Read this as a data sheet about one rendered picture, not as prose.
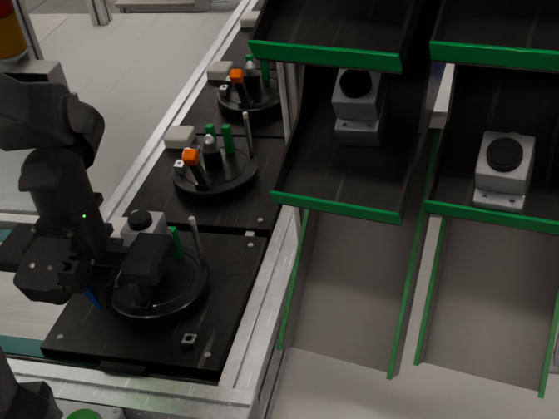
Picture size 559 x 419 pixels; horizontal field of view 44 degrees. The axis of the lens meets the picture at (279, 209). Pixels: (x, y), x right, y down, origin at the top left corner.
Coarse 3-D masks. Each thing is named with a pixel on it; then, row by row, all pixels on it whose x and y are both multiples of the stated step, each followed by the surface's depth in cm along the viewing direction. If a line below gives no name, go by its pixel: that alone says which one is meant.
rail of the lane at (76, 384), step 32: (64, 384) 85; (96, 384) 84; (128, 384) 83; (160, 384) 82; (192, 384) 82; (128, 416) 81; (160, 416) 80; (192, 416) 78; (224, 416) 78; (256, 416) 81
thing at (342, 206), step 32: (416, 32) 75; (416, 64) 73; (320, 96) 74; (416, 96) 71; (320, 128) 73; (416, 128) 70; (288, 160) 71; (320, 160) 71; (352, 160) 70; (384, 160) 69; (416, 160) 67; (288, 192) 70; (320, 192) 69; (352, 192) 68; (384, 192) 67
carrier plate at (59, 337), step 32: (224, 256) 97; (256, 256) 97; (224, 288) 92; (64, 320) 91; (96, 320) 90; (192, 320) 89; (224, 320) 88; (64, 352) 87; (96, 352) 86; (128, 352) 85; (160, 352) 85; (192, 352) 84; (224, 352) 84
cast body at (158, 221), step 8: (136, 216) 86; (144, 216) 86; (152, 216) 87; (160, 216) 87; (128, 224) 86; (136, 224) 85; (144, 224) 85; (152, 224) 86; (160, 224) 87; (120, 232) 86; (128, 232) 86; (136, 232) 85; (144, 232) 85; (152, 232) 85; (160, 232) 87; (168, 232) 90; (128, 240) 86
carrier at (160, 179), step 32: (192, 128) 122; (224, 128) 111; (160, 160) 118; (224, 160) 112; (256, 160) 112; (160, 192) 111; (192, 192) 107; (224, 192) 106; (256, 192) 108; (224, 224) 103; (256, 224) 102
